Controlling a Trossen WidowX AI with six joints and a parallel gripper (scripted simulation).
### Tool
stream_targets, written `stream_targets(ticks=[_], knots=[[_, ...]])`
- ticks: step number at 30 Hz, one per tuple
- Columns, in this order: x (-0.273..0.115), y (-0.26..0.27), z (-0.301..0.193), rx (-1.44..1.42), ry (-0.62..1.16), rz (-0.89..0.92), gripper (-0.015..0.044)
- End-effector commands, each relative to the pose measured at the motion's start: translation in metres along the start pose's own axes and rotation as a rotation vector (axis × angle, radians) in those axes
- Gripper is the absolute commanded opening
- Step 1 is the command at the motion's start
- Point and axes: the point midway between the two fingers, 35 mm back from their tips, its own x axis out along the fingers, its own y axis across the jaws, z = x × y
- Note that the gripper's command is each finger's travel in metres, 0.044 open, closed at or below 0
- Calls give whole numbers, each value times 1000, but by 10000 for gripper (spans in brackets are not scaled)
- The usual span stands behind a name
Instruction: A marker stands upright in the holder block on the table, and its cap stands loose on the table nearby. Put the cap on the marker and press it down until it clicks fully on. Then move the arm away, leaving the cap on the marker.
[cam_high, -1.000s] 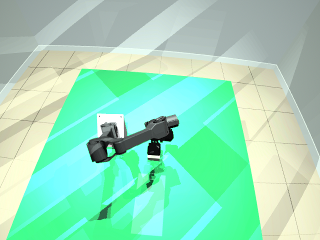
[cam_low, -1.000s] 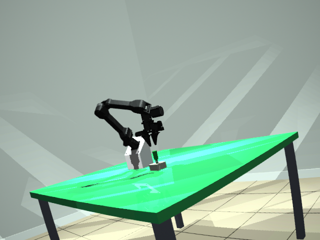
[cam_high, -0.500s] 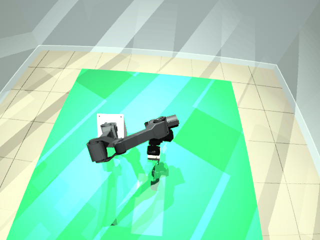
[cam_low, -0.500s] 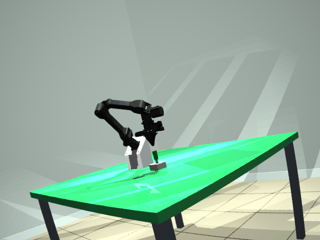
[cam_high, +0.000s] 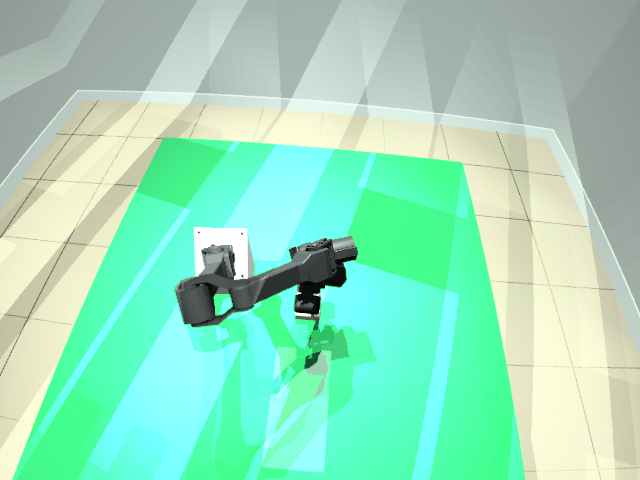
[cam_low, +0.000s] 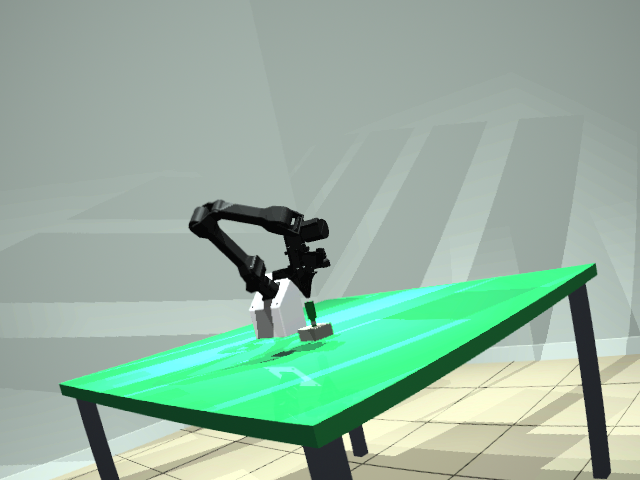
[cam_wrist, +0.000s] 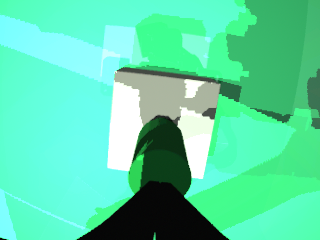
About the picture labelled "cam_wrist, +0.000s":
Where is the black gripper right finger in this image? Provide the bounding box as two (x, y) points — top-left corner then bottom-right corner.
(155, 183), (231, 240)

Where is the white square block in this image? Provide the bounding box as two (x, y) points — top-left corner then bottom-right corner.
(108, 67), (221, 179)

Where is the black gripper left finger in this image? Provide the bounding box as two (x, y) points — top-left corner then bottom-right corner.
(76, 181), (161, 240)

